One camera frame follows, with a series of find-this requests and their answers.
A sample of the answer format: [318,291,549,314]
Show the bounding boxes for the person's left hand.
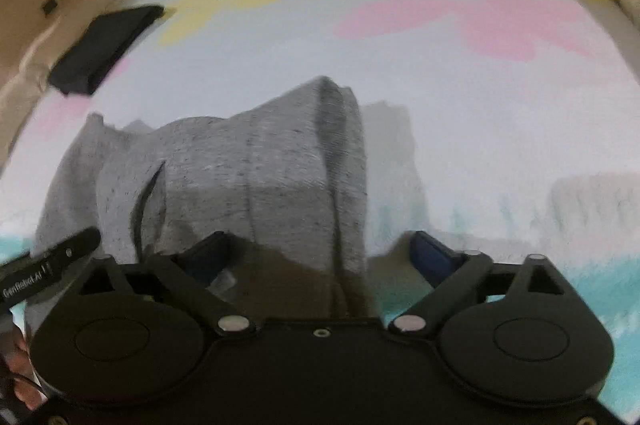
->
[4,330,48,412]

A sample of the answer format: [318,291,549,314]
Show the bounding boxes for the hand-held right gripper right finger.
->
[389,230,569,334]

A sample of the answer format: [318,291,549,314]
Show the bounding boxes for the grey pants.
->
[24,75,377,331]

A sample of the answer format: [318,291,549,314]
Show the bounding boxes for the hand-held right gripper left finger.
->
[79,231,257,337]

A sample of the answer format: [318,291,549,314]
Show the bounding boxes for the black folded cloth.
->
[47,5,166,96]

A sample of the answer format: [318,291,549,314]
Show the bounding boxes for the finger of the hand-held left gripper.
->
[47,227,103,280]

